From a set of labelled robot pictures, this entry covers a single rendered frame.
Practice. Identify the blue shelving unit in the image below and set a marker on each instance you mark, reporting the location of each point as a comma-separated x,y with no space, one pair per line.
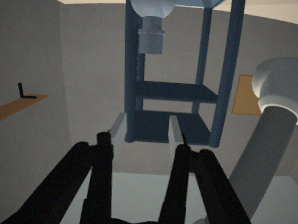
153,126

